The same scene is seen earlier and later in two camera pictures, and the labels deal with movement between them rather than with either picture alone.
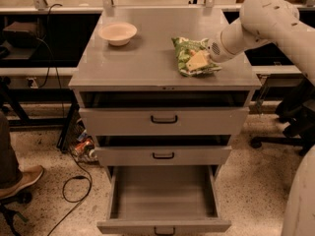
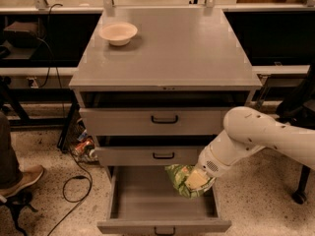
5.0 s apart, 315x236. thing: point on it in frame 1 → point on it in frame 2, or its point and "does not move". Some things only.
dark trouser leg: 10,175 does not move
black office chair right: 298,113 does not move
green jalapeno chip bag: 185,50 → 180,174
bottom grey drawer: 163,200 does not move
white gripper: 217,52 → 209,166
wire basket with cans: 82,145 does not move
